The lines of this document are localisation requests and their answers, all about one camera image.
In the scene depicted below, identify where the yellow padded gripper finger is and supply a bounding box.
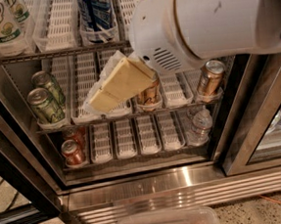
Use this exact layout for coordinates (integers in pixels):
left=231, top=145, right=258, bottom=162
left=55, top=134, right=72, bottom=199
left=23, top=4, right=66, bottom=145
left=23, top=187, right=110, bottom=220
left=101, top=57, right=156, bottom=102

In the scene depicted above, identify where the white foam gripper finger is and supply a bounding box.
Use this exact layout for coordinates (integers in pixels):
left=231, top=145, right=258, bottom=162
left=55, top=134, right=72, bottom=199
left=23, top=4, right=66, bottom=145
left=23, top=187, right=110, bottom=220
left=83, top=50, right=124, bottom=114

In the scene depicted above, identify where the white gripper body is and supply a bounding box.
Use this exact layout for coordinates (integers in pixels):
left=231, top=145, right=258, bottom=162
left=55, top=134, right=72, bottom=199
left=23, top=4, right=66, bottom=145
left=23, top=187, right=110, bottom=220
left=128, top=0, right=203, bottom=73

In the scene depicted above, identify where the blue pepsi can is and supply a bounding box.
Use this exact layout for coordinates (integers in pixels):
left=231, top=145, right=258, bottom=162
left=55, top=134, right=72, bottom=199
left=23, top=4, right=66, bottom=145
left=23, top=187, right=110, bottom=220
left=76, top=0, right=117, bottom=43

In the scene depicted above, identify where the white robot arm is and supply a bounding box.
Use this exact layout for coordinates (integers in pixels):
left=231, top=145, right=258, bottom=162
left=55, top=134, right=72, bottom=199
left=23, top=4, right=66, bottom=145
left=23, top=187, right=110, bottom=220
left=83, top=0, right=281, bottom=114

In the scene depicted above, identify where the front gold soda can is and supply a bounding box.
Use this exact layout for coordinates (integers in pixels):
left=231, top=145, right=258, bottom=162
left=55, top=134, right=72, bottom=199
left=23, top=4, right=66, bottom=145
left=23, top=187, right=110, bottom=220
left=136, top=80, right=160, bottom=106

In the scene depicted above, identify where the gold soda can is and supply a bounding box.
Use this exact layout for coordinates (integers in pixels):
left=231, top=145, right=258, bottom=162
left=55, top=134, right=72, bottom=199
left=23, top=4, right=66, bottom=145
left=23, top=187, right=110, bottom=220
left=197, top=60, right=226, bottom=97
left=136, top=80, right=160, bottom=106

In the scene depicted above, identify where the right gold soda can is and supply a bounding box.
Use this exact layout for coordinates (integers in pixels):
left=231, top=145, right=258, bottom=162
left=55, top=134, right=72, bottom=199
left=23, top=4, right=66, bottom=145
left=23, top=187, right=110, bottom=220
left=197, top=60, right=226, bottom=97

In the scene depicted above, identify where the rear red soda can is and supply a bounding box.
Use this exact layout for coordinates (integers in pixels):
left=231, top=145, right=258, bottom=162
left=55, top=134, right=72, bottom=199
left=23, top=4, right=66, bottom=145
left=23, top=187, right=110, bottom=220
left=62, top=128, right=85, bottom=149

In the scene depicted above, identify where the red soda can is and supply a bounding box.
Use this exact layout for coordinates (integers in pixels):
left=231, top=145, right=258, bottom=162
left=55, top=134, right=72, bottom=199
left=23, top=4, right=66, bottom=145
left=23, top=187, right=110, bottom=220
left=61, top=140, right=86, bottom=167
left=62, top=128, right=85, bottom=149

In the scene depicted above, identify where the rear green soda can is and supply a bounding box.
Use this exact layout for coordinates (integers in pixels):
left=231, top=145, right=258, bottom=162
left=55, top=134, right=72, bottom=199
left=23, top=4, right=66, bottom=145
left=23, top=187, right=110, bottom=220
left=31, top=70, right=66, bottom=108

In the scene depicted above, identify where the green soda can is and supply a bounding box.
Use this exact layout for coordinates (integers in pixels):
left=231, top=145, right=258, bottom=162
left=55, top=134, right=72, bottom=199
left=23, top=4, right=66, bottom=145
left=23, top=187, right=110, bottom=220
left=27, top=87, right=66, bottom=124
left=31, top=70, right=66, bottom=108

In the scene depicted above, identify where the front green soda can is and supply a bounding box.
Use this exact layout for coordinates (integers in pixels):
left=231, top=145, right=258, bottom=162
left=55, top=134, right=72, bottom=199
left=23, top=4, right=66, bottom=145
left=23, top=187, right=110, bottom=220
left=27, top=87, right=66, bottom=124

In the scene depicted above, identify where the front red soda can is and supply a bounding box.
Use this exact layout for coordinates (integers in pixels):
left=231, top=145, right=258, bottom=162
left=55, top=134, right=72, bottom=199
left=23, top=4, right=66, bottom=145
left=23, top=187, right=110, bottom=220
left=61, top=140, right=86, bottom=167

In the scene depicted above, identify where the rear 7up can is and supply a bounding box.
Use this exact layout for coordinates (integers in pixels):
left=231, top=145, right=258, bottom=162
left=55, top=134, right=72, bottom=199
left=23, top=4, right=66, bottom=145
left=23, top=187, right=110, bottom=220
left=5, top=0, right=29, bottom=23

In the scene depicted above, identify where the stainless steel fridge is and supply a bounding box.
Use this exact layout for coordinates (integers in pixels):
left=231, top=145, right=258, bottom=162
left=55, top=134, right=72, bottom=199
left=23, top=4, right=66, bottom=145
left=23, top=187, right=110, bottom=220
left=0, top=0, right=281, bottom=224

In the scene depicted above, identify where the clear water bottle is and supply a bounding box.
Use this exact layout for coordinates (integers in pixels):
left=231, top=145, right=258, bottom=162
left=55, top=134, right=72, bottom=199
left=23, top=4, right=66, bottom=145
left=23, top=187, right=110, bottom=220
left=187, top=108, right=213, bottom=147

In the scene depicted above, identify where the clear plastic food container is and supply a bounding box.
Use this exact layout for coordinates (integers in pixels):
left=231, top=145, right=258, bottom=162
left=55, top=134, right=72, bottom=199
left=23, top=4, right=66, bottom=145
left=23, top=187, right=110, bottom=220
left=117, top=207, right=220, bottom=224

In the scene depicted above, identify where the middle wire shelf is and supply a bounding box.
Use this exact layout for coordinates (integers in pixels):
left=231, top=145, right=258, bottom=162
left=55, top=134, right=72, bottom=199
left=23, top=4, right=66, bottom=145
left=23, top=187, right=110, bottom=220
left=36, top=100, right=221, bottom=135

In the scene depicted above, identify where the wire shelf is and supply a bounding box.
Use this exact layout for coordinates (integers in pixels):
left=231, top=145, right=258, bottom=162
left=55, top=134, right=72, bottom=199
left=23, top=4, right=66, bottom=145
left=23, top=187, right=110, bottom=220
left=36, top=100, right=221, bottom=135
left=0, top=40, right=131, bottom=66

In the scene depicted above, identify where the top wire shelf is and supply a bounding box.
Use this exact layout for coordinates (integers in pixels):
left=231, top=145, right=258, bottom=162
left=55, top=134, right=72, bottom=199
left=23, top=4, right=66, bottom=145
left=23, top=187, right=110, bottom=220
left=0, top=40, right=131, bottom=66

